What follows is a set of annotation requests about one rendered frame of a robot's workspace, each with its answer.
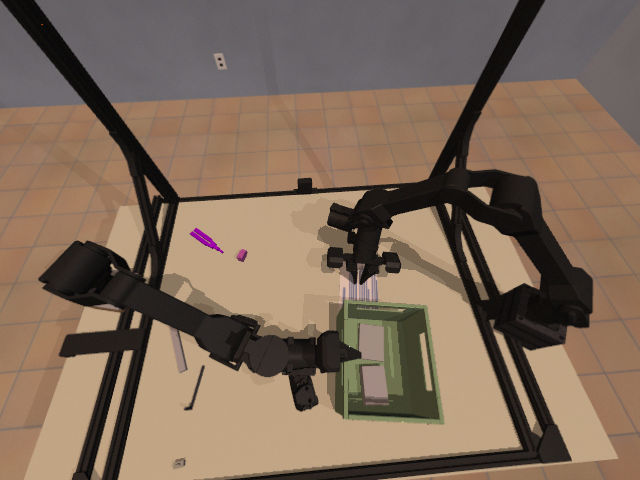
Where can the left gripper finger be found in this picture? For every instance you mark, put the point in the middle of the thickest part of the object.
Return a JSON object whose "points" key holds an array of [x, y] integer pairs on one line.
{"points": [[354, 273], [367, 273]]}

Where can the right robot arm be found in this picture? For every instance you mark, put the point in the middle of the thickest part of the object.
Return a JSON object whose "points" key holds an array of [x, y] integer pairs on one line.
{"points": [[222, 336]]}

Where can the green plastic crate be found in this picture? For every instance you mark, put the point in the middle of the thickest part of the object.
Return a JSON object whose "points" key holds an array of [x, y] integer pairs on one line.
{"points": [[403, 364]]}

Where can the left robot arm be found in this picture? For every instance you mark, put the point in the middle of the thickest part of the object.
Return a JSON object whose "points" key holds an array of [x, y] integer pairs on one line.
{"points": [[566, 297]]}

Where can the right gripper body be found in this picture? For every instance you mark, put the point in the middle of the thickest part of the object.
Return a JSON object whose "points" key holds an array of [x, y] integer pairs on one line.
{"points": [[303, 353]]}

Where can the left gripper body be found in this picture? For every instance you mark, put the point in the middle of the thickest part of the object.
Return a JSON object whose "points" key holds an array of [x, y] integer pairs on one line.
{"points": [[364, 253]]}

